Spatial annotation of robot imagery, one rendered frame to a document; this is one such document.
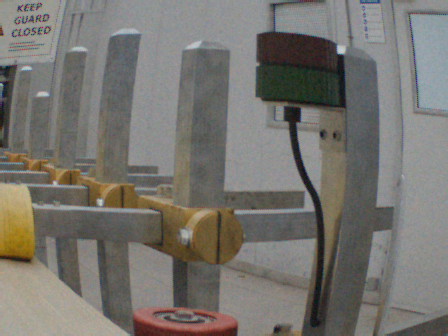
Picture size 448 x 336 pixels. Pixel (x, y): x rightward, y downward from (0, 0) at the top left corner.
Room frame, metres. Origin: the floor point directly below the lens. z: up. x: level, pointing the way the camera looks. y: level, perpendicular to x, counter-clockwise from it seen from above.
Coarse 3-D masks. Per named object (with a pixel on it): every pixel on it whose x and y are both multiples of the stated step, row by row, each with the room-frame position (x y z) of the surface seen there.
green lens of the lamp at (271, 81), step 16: (256, 80) 0.60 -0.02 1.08; (272, 80) 0.58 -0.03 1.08; (288, 80) 0.58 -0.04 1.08; (304, 80) 0.58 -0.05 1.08; (320, 80) 0.58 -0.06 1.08; (336, 80) 0.59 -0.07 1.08; (256, 96) 0.60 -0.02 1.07; (272, 96) 0.58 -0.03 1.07; (288, 96) 0.58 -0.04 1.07; (304, 96) 0.58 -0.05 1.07; (320, 96) 0.58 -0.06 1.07; (336, 96) 0.59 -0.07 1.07
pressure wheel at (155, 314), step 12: (144, 312) 0.61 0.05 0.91; (156, 312) 0.62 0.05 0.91; (168, 312) 0.63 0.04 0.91; (180, 312) 0.61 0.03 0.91; (192, 312) 0.61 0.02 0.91; (204, 312) 0.64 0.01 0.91; (216, 312) 0.64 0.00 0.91; (144, 324) 0.59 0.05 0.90; (156, 324) 0.58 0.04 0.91; (168, 324) 0.58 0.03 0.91; (180, 324) 0.58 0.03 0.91; (192, 324) 0.59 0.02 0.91; (204, 324) 0.59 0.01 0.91; (216, 324) 0.59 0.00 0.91; (228, 324) 0.60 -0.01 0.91
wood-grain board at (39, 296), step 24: (0, 264) 0.73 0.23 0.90; (24, 264) 0.77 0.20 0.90; (0, 288) 0.62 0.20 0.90; (24, 288) 0.64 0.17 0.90; (48, 288) 0.67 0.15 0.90; (0, 312) 0.53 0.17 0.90; (24, 312) 0.55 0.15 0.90; (48, 312) 0.57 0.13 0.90; (72, 312) 0.59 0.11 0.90; (96, 312) 0.61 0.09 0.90
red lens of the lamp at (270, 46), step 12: (264, 36) 0.59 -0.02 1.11; (276, 36) 0.58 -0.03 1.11; (288, 36) 0.58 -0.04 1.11; (300, 36) 0.58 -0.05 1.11; (264, 48) 0.59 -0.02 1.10; (276, 48) 0.58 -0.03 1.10; (288, 48) 0.58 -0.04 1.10; (300, 48) 0.58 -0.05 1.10; (312, 48) 0.58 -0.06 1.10; (324, 48) 0.58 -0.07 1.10; (336, 48) 0.60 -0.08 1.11; (264, 60) 0.59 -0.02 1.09; (276, 60) 0.58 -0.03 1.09; (288, 60) 0.58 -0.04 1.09; (300, 60) 0.58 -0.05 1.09; (312, 60) 0.58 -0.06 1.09; (324, 60) 0.58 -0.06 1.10; (336, 60) 0.59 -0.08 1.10
